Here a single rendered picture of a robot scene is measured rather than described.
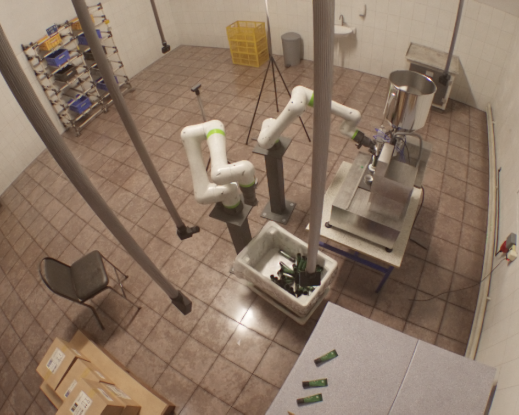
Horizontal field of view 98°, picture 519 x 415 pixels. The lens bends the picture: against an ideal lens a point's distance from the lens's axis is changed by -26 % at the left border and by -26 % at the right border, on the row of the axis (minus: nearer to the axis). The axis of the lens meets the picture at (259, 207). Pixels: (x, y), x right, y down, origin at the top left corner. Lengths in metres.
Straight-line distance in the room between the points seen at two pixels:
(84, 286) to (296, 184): 2.45
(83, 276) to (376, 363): 2.32
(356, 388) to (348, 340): 0.30
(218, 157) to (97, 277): 1.53
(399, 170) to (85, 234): 3.45
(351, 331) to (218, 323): 1.29
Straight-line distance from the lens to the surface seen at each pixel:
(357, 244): 2.18
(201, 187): 1.97
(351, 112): 2.24
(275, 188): 2.87
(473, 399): 2.17
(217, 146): 1.76
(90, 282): 2.69
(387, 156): 1.73
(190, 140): 1.93
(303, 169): 3.63
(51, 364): 3.01
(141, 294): 3.14
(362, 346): 1.93
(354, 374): 1.89
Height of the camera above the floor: 2.60
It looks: 52 degrees down
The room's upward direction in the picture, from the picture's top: 10 degrees counter-clockwise
